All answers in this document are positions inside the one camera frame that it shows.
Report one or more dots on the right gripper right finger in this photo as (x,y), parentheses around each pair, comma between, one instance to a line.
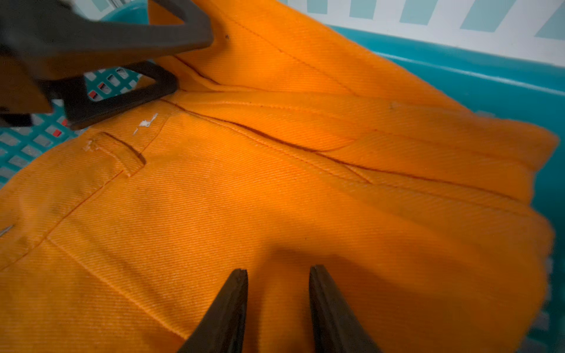
(335,326)

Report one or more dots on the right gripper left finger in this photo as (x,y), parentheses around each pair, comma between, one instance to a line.
(223,326)

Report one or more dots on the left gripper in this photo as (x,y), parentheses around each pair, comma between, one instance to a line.
(45,40)

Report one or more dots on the orange pants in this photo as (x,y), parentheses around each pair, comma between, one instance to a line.
(285,146)

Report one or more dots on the teal plastic basket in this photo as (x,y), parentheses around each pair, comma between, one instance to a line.
(503,87)

